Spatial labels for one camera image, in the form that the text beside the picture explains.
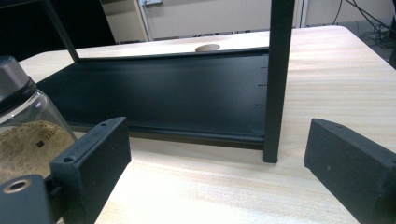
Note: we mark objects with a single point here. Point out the dark curtain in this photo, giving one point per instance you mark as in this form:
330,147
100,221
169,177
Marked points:
393,43

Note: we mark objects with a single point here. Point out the glass jar with brown powder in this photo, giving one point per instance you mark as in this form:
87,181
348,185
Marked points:
25,146

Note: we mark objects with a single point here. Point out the black metal two-tier rack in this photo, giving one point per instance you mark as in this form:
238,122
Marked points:
155,93

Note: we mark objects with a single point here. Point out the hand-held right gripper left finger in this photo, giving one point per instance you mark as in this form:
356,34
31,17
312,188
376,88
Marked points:
93,168

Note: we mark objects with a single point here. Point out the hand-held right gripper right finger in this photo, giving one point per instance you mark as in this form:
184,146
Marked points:
355,168

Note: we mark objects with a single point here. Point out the beige cabinet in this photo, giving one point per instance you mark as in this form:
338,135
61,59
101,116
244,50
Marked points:
199,18

